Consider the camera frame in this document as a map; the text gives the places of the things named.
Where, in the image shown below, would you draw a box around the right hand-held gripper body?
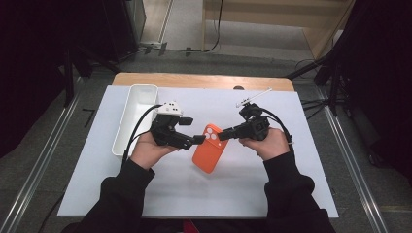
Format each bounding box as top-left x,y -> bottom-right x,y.
235,87 -> 273,142

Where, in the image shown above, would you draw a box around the dark cabinet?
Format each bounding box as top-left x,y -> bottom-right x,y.
103,0 -> 147,64

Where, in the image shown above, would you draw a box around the wooden table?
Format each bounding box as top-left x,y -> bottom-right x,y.
112,72 -> 295,92

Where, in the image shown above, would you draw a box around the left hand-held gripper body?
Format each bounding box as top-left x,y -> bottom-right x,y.
150,101 -> 194,150

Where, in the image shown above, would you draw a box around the red object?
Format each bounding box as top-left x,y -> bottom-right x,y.
183,219 -> 200,233

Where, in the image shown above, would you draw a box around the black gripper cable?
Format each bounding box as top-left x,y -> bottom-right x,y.
258,107 -> 295,147
121,103 -> 163,168
127,129 -> 154,153

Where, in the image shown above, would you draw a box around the black hanging cable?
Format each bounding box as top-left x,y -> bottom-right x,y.
203,0 -> 225,53

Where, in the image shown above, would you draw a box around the person's right hand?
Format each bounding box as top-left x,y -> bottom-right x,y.
239,126 -> 291,162

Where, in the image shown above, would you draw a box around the orange phone case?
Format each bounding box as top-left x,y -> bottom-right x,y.
191,123 -> 229,175

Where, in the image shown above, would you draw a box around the light wooden furniture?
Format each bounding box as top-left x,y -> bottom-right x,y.
201,0 -> 357,61

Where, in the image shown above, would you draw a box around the metal floor rail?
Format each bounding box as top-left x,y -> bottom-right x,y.
319,86 -> 390,233
0,93 -> 84,233

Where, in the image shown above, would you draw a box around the white plastic container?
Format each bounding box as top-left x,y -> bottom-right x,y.
111,83 -> 159,157

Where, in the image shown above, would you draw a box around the black tripod stand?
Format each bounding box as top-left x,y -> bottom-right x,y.
285,48 -> 354,117

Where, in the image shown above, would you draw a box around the black metal stand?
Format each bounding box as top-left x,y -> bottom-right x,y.
62,48 -> 76,109

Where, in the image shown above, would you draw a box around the person's torso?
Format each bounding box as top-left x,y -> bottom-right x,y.
142,216 -> 270,233

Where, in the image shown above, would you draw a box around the white board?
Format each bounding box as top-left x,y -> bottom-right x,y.
57,84 -> 339,218

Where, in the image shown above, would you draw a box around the person's left hand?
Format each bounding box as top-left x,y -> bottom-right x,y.
129,130 -> 179,171

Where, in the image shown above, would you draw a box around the dark curtain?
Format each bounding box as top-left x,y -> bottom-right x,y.
0,0 -> 111,159
336,0 -> 412,185

